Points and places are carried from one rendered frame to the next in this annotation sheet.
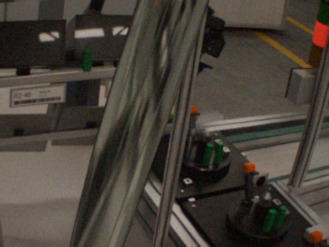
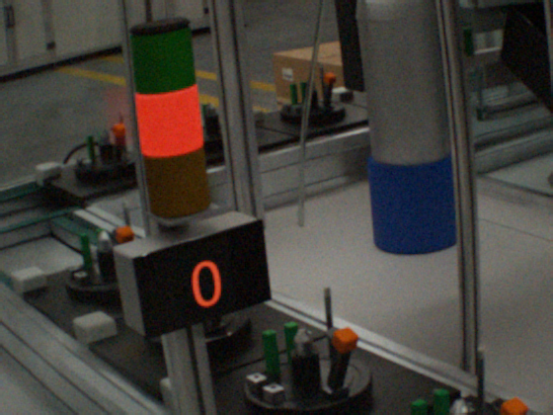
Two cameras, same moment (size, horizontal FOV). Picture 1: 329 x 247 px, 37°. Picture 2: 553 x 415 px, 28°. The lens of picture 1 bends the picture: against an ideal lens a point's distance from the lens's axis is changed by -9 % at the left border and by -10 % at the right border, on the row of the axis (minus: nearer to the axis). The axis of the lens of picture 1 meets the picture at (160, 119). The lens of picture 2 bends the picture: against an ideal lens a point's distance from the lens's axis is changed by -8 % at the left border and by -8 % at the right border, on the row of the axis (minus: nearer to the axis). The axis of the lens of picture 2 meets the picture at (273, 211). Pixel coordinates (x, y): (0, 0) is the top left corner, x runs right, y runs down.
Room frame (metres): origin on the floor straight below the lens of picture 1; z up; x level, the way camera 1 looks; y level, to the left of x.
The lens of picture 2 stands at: (1.95, -0.29, 1.53)
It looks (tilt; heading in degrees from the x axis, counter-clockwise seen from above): 17 degrees down; 178
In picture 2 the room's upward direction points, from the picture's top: 6 degrees counter-clockwise
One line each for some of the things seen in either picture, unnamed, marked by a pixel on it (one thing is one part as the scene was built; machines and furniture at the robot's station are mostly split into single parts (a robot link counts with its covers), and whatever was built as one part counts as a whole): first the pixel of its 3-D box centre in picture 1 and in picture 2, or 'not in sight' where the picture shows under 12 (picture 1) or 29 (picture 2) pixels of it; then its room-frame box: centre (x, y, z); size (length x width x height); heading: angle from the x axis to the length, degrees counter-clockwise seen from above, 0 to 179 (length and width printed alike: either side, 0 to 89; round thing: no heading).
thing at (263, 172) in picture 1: (256, 176); not in sight; (1.01, -0.24, 0.97); 0.05 x 0.05 x 0.04; 29
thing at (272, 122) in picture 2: not in sight; (310, 97); (-0.50, -0.08, 1.01); 0.24 x 0.24 x 0.13; 29
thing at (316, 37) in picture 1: (324, 33); (169, 118); (1.03, -0.33, 1.33); 0.05 x 0.05 x 0.05
